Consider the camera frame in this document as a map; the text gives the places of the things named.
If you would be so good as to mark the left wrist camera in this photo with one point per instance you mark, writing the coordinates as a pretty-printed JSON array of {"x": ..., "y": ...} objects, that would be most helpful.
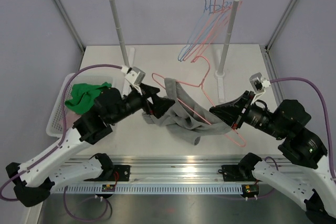
[{"x": 134, "y": 76}]

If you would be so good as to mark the white plastic basket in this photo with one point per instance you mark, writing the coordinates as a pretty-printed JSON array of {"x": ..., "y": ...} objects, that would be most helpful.
[{"x": 54, "y": 126}]

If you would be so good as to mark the green tank top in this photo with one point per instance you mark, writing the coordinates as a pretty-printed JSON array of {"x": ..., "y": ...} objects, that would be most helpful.
[{"x": 83, "y": 96}]

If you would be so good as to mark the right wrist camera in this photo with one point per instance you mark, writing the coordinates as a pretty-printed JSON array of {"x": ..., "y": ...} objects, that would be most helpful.
[{"x": 259, "y": 84}]

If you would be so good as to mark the blue hanger of green top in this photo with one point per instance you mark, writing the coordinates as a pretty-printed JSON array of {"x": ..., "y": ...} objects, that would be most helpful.
[{"x": 200, "y": 30}]

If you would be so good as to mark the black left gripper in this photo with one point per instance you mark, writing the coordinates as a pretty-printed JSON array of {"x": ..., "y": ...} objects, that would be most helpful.
[{"x": 159, "y": 105}]

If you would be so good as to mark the silver clothes rack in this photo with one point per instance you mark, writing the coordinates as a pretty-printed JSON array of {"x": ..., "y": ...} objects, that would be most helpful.
[{"x": 219, "y": 73}]

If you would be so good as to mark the left aluminium frame post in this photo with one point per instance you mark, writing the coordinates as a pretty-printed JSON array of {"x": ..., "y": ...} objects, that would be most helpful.
[{"x": 65, "y": 17}]

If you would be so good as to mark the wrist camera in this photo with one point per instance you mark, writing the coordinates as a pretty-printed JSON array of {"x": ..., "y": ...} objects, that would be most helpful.
[
  {"x": 259, "y": 84},
  {"x": 134, "y": 76}
]

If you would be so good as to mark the mauve pink tank top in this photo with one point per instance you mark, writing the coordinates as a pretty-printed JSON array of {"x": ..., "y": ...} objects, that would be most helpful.
[{"x": 70, "y": 118}]

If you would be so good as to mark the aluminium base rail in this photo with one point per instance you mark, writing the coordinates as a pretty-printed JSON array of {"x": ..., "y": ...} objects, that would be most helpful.
[{"x": 185, "y": 169}]

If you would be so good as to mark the aluminium frame post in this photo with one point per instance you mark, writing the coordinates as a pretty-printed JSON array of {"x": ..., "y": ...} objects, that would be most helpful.
[
  {"x": 65, "y": 17},
  {"x": 281, "y": 24}
]

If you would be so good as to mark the blue hanger of mauve top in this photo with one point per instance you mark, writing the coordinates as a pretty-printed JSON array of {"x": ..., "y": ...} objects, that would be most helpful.
[{"x": 204, "y": 30}]

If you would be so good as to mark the pink hanger of brown top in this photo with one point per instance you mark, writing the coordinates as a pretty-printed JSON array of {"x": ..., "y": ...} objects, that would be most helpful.
[{"x": 210, "y": 30}]

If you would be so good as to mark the pink hanger of black top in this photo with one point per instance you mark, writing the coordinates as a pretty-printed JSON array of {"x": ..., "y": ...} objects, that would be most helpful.
[{"x": 223, "y": 20}]

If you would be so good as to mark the white slotted cable duct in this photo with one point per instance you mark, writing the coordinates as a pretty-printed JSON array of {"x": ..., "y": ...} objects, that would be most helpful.
[{"x": 157, "y": 189}]

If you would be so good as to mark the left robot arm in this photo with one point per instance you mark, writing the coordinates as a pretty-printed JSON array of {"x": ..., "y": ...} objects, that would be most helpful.
[{"x": 39, "y": 177}]

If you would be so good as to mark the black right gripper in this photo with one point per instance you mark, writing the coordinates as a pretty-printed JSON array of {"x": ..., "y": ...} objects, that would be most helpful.
[{"x": 231, "y": 110}]

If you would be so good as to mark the grey tank top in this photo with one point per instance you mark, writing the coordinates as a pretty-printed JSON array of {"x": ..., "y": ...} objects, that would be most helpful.
[{"x": 186, "y": 119}]

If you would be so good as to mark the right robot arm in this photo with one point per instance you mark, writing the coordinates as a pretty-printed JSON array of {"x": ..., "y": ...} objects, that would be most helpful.
[{"x": 300, "y": 146}]

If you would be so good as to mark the right aluminium frame post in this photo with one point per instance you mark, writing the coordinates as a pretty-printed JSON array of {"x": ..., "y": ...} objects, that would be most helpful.
[{"x": 281, "y": 24}]

